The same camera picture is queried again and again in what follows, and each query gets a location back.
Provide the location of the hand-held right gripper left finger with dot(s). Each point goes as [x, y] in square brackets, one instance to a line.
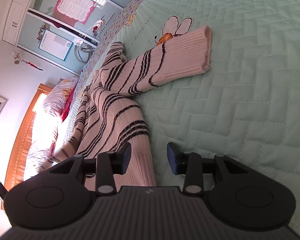
[125, 158]

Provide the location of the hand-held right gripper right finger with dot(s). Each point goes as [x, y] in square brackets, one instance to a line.
[172, 158]

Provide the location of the floral pillow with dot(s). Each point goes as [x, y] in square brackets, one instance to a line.
[57, 95]
[40, 150]

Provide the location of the wooden headboard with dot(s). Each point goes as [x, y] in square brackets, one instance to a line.
[22, 135]

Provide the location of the quilted bee print bedspread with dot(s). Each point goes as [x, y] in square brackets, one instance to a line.
[240, 80]

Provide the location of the standing fan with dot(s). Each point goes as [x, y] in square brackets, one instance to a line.
[86, 50]

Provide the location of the red hanging ornament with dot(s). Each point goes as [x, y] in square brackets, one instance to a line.
[33, 65]

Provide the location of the blue bordered poster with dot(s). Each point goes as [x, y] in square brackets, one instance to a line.
[55, 43]

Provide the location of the blue sliding door wardrobe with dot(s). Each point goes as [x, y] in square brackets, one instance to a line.
[110, 12]

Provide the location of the pink bordered poster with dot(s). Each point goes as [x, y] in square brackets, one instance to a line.
[75, 5]

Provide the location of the white upper cabinets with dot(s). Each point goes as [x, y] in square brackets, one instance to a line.
[17, 10]

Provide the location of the wall lamp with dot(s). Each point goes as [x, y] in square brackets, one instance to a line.
[16, 55]

